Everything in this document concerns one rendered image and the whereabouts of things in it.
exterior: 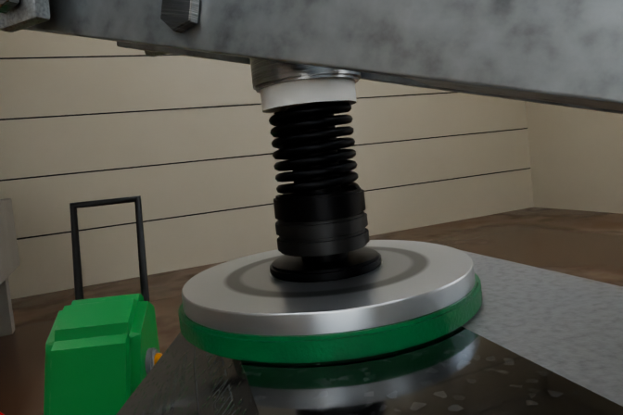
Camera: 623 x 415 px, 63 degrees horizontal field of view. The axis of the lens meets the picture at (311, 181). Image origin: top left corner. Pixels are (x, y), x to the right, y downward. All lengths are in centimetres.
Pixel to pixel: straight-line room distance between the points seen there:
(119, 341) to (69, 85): 361
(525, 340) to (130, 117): 466
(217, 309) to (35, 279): 464
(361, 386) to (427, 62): 17
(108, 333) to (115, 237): 335
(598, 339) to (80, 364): 137
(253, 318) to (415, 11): 19
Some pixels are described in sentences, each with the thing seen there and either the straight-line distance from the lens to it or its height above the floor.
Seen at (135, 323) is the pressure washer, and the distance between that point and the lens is 155.
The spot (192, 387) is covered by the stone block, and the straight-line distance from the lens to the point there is 36.
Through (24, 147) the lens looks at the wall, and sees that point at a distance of 487.
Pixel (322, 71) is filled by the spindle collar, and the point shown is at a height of 99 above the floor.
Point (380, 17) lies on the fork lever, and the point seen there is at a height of 101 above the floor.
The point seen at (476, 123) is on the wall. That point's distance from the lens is 635.
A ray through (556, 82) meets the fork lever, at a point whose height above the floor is 96.
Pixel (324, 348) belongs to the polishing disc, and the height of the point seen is 84.
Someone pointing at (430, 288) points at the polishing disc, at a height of 85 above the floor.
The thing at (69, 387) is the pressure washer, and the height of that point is 40.
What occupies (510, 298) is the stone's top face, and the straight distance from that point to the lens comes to 38.
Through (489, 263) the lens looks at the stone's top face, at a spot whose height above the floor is 83.
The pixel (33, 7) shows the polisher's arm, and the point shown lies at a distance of 45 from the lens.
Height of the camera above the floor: 94
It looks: 3 degrees down
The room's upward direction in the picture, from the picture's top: 6 degrees counter-clockwise
